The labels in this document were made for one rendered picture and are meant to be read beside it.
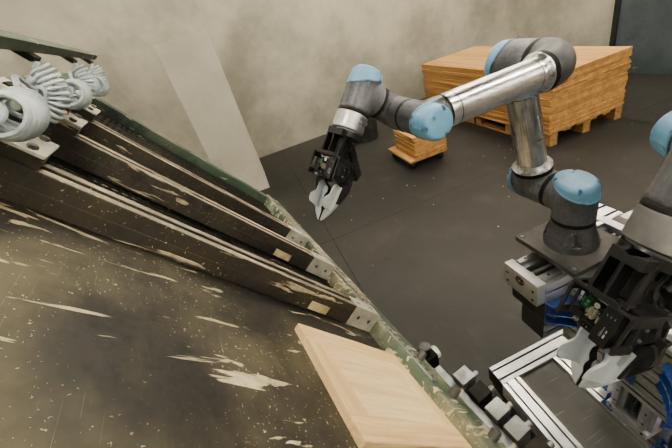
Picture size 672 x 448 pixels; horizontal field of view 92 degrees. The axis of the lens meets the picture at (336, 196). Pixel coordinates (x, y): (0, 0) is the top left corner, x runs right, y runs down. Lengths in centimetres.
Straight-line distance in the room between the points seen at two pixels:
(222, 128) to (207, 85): 53
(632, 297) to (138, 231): 81
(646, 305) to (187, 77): 425
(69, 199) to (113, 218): 8
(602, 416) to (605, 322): 144
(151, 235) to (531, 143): 105
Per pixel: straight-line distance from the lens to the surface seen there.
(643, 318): 49
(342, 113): 75
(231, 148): 450
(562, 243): 124
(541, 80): 89
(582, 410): 191
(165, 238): 81
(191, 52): 435
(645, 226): 48
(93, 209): 79
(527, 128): 112
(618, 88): 487
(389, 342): 119
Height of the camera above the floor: 186
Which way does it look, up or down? 28 degrees down
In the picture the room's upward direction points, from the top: 17 degrees counter-clockwise
